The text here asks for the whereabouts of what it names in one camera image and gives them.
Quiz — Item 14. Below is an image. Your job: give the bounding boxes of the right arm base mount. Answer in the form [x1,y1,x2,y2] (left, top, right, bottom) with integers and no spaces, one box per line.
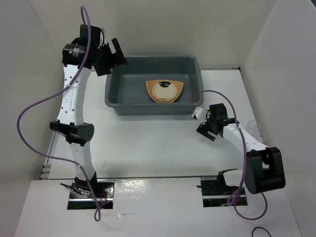
[197,169,239,208]

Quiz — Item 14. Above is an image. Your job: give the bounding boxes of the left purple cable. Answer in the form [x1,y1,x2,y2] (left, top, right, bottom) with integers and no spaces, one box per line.
[16,6,112,222]

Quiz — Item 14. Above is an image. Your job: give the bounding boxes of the cream ceramic plate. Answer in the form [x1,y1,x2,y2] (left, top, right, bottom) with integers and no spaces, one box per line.
[152,81,177,102]

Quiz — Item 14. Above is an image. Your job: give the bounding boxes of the clear plastic cups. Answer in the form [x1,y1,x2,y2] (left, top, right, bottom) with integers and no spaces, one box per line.
[246,120,267,144]

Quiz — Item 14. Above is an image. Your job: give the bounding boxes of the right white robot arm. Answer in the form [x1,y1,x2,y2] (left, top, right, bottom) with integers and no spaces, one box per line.
[192,103,286,194]

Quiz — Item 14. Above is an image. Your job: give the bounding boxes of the woven bamboo fan-shaped basket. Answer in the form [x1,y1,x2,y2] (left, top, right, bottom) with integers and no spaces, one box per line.
[145,79,184,103]

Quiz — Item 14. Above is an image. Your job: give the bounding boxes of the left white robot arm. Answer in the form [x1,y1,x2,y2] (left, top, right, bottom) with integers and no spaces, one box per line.
[49,25,129,198]

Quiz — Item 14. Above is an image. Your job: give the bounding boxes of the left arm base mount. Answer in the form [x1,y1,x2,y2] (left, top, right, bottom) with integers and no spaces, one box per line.
[60,179,115,210]

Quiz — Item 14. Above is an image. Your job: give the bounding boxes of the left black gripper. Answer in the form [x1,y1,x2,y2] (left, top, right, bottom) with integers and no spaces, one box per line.
[93,38,129,76]

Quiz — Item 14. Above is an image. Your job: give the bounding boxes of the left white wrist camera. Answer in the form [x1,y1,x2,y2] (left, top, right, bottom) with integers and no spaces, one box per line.
[100,28,105,41]

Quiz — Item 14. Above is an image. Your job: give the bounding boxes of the aluminium table edge rail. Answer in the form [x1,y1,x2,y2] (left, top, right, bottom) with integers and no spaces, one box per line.
[39,132,59,180]

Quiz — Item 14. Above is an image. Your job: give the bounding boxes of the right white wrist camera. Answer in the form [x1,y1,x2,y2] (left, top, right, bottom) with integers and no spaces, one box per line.
[192,107,210,124]

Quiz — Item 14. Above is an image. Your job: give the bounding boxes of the grey plastic bin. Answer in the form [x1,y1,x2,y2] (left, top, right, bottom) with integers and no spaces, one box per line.
[105,55,204,116]

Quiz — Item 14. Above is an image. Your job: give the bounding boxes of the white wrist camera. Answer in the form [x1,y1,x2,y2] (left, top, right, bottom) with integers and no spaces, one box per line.
[100,28,105,41]
[192,107,210,124]

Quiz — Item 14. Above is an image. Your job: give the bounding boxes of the black cable loop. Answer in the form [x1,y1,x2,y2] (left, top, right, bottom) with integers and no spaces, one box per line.
[252,226,272,237]

